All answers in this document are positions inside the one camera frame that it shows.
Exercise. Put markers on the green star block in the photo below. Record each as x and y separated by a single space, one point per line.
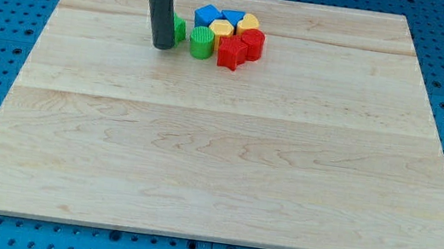
180 29

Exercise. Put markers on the red star block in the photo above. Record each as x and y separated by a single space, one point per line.
231 52

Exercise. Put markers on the green cylinder block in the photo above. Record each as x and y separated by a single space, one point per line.
201 42

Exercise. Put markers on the red cylinder block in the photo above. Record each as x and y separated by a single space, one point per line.
254 39

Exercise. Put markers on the yellow hexagon block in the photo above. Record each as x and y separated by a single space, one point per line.
221 29

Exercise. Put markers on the wooden board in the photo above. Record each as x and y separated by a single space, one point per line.
327 142

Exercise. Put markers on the yellow heart block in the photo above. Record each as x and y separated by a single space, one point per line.
248 21

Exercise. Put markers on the blue triangle block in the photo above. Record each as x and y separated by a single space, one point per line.
233 16

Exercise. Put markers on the blue cube block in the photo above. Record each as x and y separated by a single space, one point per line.
205 15

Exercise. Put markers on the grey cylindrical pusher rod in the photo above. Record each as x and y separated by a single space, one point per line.
162 22

